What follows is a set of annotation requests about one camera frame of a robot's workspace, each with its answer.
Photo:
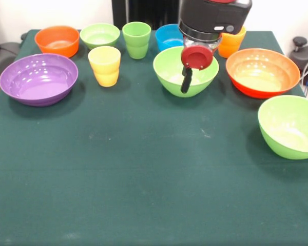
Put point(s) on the small orange plastic bowl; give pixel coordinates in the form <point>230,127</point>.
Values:
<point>57,38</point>

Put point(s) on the large green plastic bowl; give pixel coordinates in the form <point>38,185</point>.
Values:
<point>166,74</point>
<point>290,128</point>

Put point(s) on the yellow plastic cup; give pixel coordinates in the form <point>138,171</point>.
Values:
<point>104,66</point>
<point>232,47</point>

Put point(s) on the large orange plastic bowl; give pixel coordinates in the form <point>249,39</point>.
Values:
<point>263,74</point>

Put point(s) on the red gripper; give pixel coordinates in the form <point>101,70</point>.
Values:
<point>197,57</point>

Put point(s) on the black knobbed equipment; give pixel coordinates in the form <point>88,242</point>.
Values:
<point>305,59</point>

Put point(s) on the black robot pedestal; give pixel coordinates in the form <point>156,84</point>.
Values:
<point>146,11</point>

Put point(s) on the purple plastic bowl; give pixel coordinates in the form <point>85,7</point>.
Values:
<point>38,84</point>

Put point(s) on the dark green table cloth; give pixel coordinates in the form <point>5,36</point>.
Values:
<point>143,166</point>

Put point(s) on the small green plastic bowl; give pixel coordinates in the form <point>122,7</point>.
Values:
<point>100,34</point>

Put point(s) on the green plastic cup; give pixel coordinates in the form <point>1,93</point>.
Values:
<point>136,43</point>

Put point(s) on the blue plastic bowl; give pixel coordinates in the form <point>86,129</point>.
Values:
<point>168,36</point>

